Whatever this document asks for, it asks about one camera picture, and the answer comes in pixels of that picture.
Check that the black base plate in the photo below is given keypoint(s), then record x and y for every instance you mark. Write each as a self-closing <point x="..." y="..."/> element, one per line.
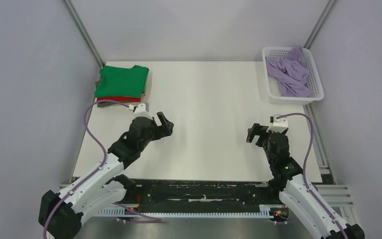
<point x="187" y="196"/>

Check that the grey folded t shirt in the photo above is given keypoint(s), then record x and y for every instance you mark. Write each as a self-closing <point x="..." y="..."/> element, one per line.
<point x="102" y="104"/>

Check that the white cable duct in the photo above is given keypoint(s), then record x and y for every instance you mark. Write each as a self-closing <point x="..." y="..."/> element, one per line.
<point x="261" y="213"/>

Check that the purple t shirt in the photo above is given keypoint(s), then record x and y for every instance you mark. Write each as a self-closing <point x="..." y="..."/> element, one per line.
<point x="291" y="73"/>

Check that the white plastic basket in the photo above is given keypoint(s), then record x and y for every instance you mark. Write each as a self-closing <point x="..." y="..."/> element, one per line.
<point x="313" y="80"/>

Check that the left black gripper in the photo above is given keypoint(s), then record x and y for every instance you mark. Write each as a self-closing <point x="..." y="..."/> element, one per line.
<point x="166" y="126"/>

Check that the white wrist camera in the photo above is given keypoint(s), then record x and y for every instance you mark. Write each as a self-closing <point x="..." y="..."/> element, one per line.
<point x="278" y="125"/>
<point x="140" y="110"/>

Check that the tan folded t shirt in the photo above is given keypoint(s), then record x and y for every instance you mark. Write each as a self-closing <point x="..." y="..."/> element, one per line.
<point x="146" y="96"/>

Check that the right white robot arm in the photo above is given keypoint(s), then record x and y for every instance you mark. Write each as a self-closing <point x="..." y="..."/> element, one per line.
<point x="298" y="194"/>

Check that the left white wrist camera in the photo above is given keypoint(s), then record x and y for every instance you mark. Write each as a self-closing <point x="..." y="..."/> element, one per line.
<point x="140" y="110"/>

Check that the red folded t shirt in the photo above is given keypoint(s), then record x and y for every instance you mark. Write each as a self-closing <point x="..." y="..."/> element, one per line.
<point x="120" y="99"/>

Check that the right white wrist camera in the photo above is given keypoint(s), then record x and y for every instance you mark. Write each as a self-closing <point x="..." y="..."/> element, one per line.
<point x="278" y="125"/>

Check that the green folded t shirt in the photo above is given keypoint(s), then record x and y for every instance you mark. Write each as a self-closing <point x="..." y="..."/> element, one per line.
<point x="122" y="82"/>

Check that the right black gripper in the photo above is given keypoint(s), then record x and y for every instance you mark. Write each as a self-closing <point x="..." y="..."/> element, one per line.
<point x="258" y="130"/>

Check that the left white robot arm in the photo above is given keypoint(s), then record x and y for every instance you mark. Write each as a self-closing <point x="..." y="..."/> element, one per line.
<point x="62" y="214"/>

